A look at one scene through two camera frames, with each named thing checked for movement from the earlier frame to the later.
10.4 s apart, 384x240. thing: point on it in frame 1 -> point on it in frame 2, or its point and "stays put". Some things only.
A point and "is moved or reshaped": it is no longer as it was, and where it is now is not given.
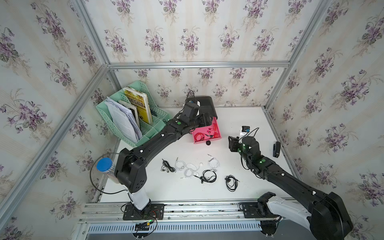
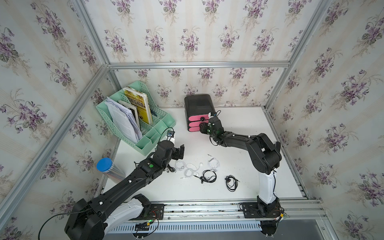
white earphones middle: [191, 170] stays put
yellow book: [140, 101] stays put
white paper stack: [124, 120] stays put
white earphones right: [213, 163] stays put
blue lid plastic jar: [105, 164] stays put
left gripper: [208, 122] -> [176, 151]
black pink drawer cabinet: [207, 106] is moved or reshaped
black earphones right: [231, 183] stays put
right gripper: [233, 143] -> [202, 127]
